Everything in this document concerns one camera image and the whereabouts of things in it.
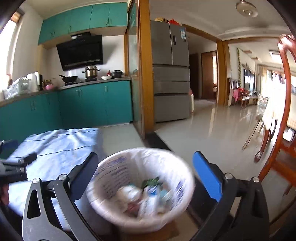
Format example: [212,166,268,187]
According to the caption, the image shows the round ceiling light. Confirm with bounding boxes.
[236,0,258,17]

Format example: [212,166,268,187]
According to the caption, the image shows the bin with white plastic liner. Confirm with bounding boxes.
[85,147,196,226]

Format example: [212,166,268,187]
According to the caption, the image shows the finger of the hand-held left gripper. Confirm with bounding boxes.
[0,140,18,160]
[0,152,38,183]

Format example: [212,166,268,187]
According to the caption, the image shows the white and blue carton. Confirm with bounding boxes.
[139,185,167,216]

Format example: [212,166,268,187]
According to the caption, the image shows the grey kitchen countertop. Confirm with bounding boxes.
[0,77,131,108]

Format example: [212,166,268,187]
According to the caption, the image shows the dining table with cloth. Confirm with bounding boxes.
[242,102,296,163]

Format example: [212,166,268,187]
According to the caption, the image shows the steel stock pot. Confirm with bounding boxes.
[82,65,101,79]

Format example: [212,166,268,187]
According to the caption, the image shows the white dish rack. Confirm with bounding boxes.
[3,79,31,98]

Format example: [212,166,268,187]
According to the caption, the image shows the white plastic bag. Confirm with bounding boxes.
[116,185,142,204]

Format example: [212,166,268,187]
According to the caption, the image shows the teal kitchen cabinets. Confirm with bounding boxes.
[38,2,129,45]
[0,79,134,144]

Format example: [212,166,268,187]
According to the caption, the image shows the wooden framed glass sliding door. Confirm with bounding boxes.
[124,0,155,139]

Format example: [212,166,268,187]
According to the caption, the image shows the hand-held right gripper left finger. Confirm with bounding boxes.
[22,152,100,241]

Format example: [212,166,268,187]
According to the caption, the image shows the red brown wooden chair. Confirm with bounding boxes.
[254,34,296,197]

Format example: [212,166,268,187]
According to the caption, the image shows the person's left hand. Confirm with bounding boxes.
[0,183,10,205]

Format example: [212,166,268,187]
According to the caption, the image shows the wooden archway frame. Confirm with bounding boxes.
[181,23,232,107]

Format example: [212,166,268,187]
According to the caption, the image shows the white countertop appliance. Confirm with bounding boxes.
[26,72,40,92]

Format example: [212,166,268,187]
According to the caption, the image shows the row of wooden chairs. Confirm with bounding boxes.
[229,79,257,107]

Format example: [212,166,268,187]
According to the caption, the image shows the black wok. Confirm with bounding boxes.
[59,75,78,84]

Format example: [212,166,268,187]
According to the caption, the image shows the bright kitchen window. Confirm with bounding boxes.
[0,9,25,91]

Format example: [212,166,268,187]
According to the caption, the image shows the blue checked tablecloth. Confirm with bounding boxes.
[5,127,107,232]

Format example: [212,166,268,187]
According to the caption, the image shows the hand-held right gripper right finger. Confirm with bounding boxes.
[193,151,270,241]

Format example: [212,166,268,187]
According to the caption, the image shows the silver refrigerator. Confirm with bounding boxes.
[150,20,191,123]

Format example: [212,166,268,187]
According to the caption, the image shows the green leafy vegetable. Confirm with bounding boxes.
[141,177,163,187]

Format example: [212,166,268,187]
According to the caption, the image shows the green vine garland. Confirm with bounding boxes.
[236,48,242,86]

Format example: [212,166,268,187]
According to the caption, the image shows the brown interior door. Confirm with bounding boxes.
[201,51,218,100]

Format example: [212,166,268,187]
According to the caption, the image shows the teal lower kitchen cabinets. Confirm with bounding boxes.
[0,79,134,144]

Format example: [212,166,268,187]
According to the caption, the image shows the black gas stove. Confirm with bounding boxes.
[63,77,100,86]

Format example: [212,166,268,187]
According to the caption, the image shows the black range hood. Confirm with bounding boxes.
[56,32,104,71]

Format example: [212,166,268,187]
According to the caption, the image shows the teal upper kitchen cabinets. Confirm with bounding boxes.
[38,2,129,45]

